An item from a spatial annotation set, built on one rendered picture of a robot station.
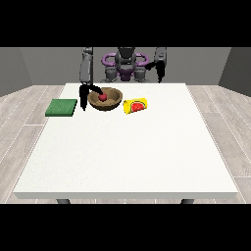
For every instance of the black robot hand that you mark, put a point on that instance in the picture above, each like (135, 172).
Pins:
(159, 69)
(83, 95)

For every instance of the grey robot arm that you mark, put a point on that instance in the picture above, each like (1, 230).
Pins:
(86, 67)
(160, 54)

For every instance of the small red ball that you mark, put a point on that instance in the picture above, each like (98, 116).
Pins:
(103, 96)

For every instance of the brown wooden bowl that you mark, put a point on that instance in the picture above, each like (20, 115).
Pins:
(105, 98)

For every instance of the green square pad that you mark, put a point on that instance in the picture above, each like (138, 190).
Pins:
(61, 107)

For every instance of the grey robot trunk purple rings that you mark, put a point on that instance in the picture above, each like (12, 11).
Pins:
(125, 67)

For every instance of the dark table leg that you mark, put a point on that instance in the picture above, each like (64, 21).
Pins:
(187, 201)
(63, 201)

